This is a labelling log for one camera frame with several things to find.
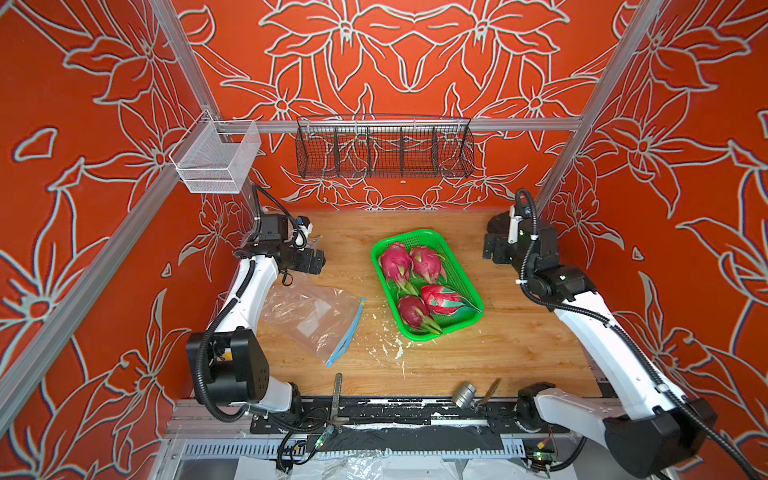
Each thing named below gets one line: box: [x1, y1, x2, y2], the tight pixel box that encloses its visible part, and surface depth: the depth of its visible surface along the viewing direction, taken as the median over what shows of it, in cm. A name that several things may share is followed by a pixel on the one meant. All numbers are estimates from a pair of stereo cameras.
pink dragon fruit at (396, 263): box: [379, 242, 414, 285], surface depth 96 cm
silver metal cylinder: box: [451, 381, 477, 411], surface depth 75 cm
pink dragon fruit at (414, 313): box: [397, 296, 443, 335], surface depth 84 cm
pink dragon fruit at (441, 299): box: [421, 284, 466, 315], surface depth 85 cm
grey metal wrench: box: [331, 372, 349, 434], surface depth 76 cm
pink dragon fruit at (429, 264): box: [410, 246, 447, 284], surface depth 95 cm
